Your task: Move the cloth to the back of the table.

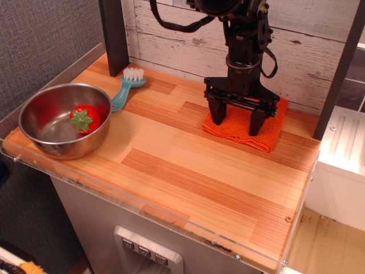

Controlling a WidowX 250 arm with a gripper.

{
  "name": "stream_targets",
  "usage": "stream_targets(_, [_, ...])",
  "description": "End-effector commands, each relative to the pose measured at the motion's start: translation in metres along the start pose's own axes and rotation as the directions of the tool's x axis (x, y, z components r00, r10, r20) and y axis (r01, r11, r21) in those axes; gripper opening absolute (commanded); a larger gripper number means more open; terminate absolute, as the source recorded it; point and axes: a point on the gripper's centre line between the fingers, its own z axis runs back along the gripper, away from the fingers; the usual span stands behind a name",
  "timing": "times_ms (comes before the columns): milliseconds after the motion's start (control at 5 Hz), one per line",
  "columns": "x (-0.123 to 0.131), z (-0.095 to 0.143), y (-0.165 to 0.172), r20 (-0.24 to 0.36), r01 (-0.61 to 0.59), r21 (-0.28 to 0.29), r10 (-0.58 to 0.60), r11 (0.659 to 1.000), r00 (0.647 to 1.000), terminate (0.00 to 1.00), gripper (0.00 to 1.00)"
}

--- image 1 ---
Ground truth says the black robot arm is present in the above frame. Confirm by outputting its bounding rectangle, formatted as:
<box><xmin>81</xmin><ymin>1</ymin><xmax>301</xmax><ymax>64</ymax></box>
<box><xmin>187</xmin><ymin>1</ymin><xmax>280</xmax><ymax>136</ymax></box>

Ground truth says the orange knitted cloth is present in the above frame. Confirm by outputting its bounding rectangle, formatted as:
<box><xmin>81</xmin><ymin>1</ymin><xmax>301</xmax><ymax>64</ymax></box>
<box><xmin>202</xmin><ymin>99</ymin><xmax>288</xmax><ymax>152</ymax></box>

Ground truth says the dark shelf post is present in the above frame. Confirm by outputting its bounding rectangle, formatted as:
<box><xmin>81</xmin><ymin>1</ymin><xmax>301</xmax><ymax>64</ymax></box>
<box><xmin>313</xmin><ymin>0</ymin><xmax>364</xmax><ymax>140</ymax></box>
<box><xmin>98</xmin><ymin>0</ymin><xmax>129</xmax><ymax>76</ymax></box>

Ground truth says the dark left shelf post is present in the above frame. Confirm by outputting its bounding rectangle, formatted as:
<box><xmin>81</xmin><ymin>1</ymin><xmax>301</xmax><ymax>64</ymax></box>
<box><xmin>98</xmin><ymin>0</ymin><xmax>129</xmax><ymax>76</ymax></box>

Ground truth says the silver dispenser button panel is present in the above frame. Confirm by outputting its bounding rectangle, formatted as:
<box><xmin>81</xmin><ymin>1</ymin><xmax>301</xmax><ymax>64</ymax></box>
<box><xmin>113</xmin><ymin>225</ymin><xmax>184</xmax><ymax>273</ymax></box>

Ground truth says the teal scrub brush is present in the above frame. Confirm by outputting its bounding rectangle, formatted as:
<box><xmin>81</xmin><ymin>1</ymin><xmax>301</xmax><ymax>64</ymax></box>
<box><xmin>111</xmin><ymin>67</ymin><xmax>146</xmax><ymax>112</ymax></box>

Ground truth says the dark right shelf post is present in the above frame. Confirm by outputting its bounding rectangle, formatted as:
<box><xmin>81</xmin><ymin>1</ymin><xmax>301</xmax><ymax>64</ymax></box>
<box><xmin>313</xmin><ymin>0</ymin><xmax>364</xmax><ymax>140</ymax></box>

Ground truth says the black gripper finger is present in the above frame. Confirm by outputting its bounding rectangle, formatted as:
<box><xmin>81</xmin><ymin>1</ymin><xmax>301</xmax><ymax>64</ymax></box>
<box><xmin>208</xmin><ymin>95</ymin><xmax>227</xmax><ymax>125</ymax></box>
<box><xmin>249</xmin><ymin>109</ymin><xmax>266</xmax><ymax>136</ymax></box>

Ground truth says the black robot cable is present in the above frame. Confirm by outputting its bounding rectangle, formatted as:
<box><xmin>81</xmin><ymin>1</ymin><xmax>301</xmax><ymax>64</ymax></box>
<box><xmin>149</xmin><ymin>0</ymin><xmax>278</xmax><ymax>79</ymax></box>

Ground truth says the red toy strawberry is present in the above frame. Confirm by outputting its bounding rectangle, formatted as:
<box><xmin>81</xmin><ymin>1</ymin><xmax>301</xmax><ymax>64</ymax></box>
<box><xmin>69</xmin><ymin>104</ymin><xmax>101</xmax><ymax>134</ymax></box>

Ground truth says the stainless steel bowl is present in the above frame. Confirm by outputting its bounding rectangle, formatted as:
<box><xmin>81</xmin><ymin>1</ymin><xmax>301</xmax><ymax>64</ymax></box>
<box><xmin>18</xmin><ymin>83</ymin><xmax>112</xmax><ymax>160</ymax></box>

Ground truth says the clear acrylic table guard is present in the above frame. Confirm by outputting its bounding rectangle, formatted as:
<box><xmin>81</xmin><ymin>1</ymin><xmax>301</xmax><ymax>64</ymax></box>
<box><xmin>4</xmin><ymin>132</ymin><xmax>319</xmax><ymax>273</ymax></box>

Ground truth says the yellow object bottom left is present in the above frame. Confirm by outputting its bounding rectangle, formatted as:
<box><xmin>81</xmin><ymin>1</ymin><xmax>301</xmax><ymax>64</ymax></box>
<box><xmin>19</xmin><ymin>261</ymin><xmax>45</xmax><ymax>274</ymax></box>

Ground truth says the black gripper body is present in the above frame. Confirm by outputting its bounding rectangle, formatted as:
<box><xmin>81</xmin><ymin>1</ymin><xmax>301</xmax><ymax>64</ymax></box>
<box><xmin>204</xmin><ymin>55</ymin><xmax>280</xmax><ymax>117</ymax></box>

